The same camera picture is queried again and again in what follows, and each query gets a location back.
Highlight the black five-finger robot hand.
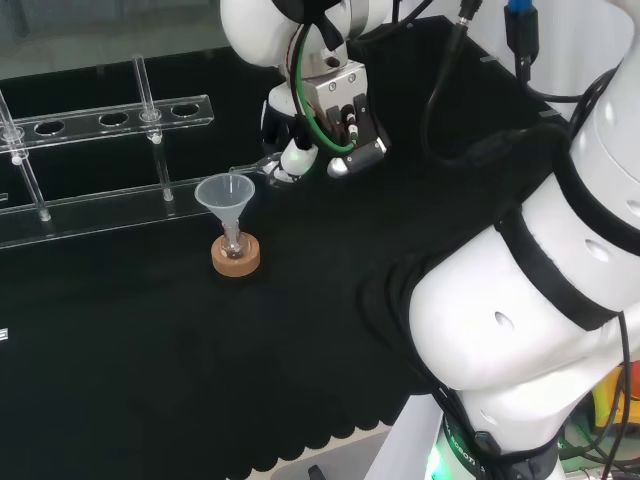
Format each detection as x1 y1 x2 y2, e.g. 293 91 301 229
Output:
259 82 322 189

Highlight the translucent plastic funnel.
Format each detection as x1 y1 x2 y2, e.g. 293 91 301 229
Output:
193 173 257 237

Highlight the glass round-bottom flask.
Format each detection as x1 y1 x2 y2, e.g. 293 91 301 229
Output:
221 224 247 261

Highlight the clear acrylic funnel stand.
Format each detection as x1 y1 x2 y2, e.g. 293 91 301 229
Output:
0 53 216 251

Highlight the black cloth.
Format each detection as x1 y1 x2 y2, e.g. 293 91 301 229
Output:
0 14 572 474

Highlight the yellow stop button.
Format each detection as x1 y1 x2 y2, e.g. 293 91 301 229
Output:
589 359 640 437

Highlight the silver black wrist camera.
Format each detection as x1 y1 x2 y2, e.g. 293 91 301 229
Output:
319 91 393 180

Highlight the green cable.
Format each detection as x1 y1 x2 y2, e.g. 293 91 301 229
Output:
290 22 358 157

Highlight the cork ring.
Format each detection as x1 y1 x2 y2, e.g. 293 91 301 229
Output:
210 233 262 278

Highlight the black cable with blue plug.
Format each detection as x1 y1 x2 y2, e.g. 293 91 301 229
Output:
501 0 624 107

